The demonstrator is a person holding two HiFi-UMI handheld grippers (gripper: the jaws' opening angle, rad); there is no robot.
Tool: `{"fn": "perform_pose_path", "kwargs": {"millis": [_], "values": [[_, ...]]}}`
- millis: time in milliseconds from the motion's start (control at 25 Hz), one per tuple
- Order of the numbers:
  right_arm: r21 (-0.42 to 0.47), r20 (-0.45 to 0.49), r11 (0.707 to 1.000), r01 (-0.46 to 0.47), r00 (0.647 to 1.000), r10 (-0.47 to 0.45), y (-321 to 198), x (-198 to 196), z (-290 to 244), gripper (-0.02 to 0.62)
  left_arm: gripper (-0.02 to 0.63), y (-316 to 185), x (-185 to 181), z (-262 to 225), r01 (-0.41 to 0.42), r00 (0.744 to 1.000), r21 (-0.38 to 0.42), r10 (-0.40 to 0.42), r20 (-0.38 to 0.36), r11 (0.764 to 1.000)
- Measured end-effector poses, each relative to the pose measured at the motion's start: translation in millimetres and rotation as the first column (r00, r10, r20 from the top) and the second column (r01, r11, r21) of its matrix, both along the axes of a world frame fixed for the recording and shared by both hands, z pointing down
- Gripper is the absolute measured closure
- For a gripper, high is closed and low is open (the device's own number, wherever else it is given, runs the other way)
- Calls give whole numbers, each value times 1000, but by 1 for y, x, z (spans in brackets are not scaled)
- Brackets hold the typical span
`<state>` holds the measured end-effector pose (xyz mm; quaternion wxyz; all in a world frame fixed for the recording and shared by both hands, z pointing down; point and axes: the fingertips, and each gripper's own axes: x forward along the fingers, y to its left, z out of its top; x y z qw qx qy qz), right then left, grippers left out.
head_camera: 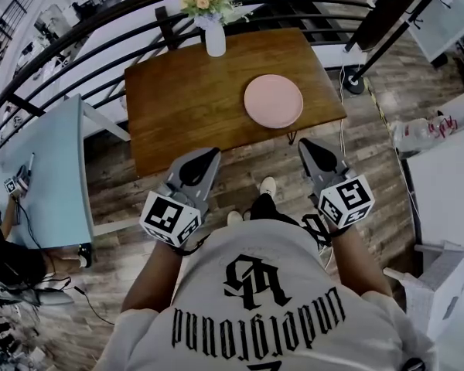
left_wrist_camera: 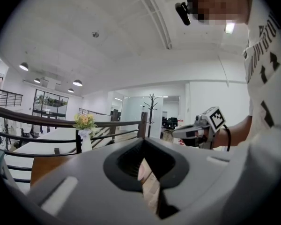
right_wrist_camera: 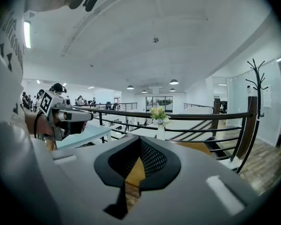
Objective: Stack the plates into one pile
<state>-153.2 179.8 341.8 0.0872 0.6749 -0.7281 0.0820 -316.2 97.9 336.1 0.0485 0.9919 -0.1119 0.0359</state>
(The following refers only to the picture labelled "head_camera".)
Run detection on person's right forearm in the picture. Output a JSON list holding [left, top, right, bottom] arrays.
[[329, 222, 394, 299]]

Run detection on yellow black floor tape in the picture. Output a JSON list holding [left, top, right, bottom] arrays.
[[365, 78, 391, 131]]

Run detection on person's black shorts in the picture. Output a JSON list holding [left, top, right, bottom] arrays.
[[249, 193, 306, 227]]

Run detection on light blue table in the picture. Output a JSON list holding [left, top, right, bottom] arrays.
[[0, 94, 132, 250]]

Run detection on pink big plate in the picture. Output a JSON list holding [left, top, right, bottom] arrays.
[[243, 73, 305, 130]]

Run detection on black coat rack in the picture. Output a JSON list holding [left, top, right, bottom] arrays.
[[342, 0, 464, 95]]

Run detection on black curved railing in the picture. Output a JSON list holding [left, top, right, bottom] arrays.
[[0, 0, 415, 150]]

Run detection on white printed t-shirt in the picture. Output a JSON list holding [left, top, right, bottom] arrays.
[[96, 217, 438, 371]]

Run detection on person's left forearm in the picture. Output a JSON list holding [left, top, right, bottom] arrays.
[[120, 240, 189, 315]]

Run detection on plastic bottle pack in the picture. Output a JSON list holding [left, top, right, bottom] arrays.
[[392, 114, 461, 156]]

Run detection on white counter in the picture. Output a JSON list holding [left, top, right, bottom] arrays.
[[405, 121, 464, 247]]

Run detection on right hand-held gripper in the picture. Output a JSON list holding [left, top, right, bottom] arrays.
[[298, 138, 375, 230]]

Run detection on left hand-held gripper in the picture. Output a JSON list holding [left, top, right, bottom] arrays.
[[139, 147, 222, 247]]

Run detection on brown wooden table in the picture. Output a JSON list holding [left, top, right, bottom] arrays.
[[123, 27, 348, 179]]

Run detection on white cardboard box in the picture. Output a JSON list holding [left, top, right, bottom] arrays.
[[382, 240, 464, 342]]

